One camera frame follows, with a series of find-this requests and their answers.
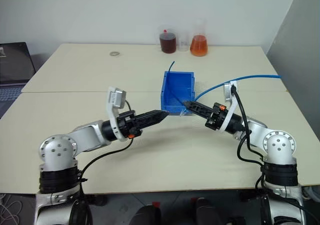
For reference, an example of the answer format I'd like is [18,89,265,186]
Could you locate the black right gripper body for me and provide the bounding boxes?
[204,103,228,131]

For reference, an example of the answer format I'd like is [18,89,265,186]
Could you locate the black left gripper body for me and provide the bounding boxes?
[117,110,143,139]

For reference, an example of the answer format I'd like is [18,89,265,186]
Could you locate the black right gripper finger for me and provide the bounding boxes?
[184,104,213,122]
[183,100,216,115]

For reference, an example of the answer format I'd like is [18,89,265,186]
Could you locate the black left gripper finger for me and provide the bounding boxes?
[134,110,170,125]
[134,113,170,132]

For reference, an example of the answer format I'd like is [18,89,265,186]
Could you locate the long blue cable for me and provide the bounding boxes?
[193,74,283,103]

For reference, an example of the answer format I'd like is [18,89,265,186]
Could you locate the blue plastic bin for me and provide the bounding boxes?
[159,70,196,117]

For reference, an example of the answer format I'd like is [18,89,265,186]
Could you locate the flask with orange liquid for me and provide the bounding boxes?
[189,18,209,58]

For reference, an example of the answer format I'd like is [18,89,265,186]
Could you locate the small empty clear beaker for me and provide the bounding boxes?
[177,32,190,52]

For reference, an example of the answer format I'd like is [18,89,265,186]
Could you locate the beaker with dark brown liquid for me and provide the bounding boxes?
[157,26,178,54]

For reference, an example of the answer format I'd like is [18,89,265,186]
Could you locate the grey laptop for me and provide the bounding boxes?
[0,41,37,118]

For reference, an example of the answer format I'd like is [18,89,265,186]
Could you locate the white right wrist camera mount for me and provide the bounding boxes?
[221,80,240,134]

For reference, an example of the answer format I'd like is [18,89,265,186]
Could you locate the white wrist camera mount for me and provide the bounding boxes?
[221,80,240,134]
[106,86,128,143]

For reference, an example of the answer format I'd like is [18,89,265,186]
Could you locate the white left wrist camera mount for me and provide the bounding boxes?
[106,86,128,143]

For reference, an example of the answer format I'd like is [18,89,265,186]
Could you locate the short blue cable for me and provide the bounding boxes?
[166,60,187,106]

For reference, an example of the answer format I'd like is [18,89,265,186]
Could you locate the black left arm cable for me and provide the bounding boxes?
[69,98,135,225]

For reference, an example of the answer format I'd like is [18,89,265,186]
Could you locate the white cord on floor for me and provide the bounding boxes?
[0,199,24,225]

